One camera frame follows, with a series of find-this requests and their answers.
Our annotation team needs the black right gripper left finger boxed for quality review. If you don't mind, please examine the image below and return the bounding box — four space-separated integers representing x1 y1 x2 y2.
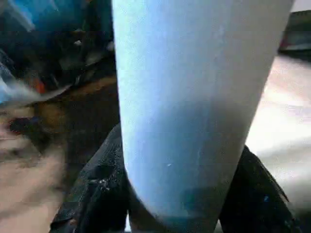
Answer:
49 124 130 233

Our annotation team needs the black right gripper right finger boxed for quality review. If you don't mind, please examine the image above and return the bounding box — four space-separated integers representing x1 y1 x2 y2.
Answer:
218 145 302 233

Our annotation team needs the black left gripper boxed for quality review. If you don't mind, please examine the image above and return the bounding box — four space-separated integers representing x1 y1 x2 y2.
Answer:
0 28 115 105

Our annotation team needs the white plastic table leg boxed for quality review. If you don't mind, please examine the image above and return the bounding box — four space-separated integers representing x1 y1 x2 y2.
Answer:
111 0 295 233

